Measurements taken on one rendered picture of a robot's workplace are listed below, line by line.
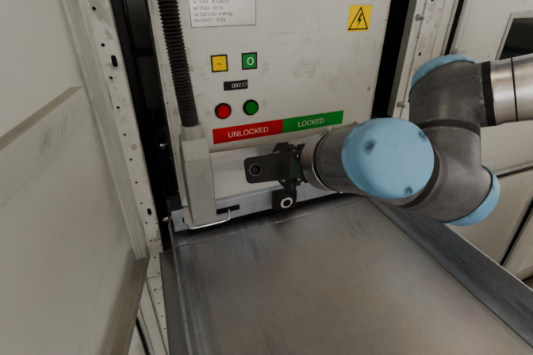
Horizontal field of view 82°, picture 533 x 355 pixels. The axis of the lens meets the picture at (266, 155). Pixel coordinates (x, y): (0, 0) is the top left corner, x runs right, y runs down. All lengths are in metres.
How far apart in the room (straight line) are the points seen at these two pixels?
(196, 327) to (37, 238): 0.31
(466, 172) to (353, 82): 0.39
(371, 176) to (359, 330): 0.35
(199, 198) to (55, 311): 0.27
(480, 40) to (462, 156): 0.49
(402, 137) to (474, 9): 0.54
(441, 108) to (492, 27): 0.47
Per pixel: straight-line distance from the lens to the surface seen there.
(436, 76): 0.51
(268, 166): 0.52
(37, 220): 0.42
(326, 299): 0.65
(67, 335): 0.50
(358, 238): 0.77
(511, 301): 0.75
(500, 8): 0.93
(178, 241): 0.76
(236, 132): 0.67
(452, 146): 0.45
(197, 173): 0.56
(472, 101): 0.49
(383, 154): 0.35
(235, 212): 0.76
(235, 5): 0.61
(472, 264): 0.77
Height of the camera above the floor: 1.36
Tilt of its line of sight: 29 degrees down
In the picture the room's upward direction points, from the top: straight up
